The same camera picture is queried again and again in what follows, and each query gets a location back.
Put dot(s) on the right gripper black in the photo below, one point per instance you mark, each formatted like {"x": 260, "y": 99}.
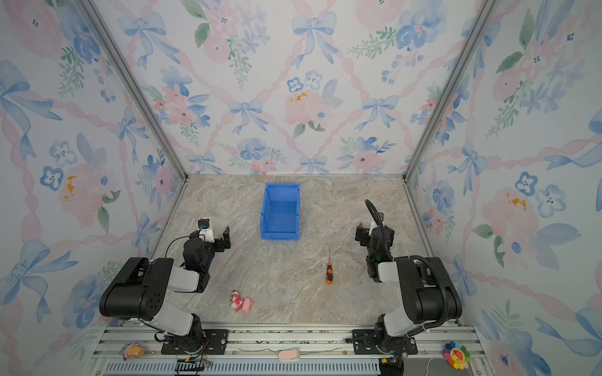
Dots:
{"x": 365, "y": 236}

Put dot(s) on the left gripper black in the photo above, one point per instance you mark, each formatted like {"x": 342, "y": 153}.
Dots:
{"x": 219, "y": 241}

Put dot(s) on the orange black screwdriver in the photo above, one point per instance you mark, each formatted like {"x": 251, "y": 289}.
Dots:
{"x": 329, "y": 271}

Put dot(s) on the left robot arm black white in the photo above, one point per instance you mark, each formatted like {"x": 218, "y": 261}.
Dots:
{"x": 138, "y": 292}

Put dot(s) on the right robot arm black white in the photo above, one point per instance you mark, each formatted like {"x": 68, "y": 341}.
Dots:
{"x": 428, "y": 297}

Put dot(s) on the blue plastic storage bin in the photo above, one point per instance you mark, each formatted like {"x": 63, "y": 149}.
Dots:
{"x": 279, "y": 220}

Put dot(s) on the pink doll toy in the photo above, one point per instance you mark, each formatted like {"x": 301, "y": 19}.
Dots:
{"x": 238, "y": 303}

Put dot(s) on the pink sponge block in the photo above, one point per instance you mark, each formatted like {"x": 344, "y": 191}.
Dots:
{"x": 289, "y": 355}

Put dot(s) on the small toast toy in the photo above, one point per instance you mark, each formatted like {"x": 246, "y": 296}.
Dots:
{"x": 132, "y": 351}

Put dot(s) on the rainbow flower toy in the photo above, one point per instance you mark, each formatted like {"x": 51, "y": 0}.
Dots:
{"x": 457, "y": 355}

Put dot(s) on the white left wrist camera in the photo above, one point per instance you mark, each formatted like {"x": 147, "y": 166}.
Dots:
{"x": 206, "y": 233}

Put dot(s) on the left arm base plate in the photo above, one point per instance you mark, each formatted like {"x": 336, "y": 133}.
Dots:
{"x": 207, "y": 342}

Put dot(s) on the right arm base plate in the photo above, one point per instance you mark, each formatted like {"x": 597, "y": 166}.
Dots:
{"x": 370, "y": 342}

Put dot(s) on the aluminium rail frame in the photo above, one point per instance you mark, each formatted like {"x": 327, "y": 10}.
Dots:
{"x": 252, "y": 349}

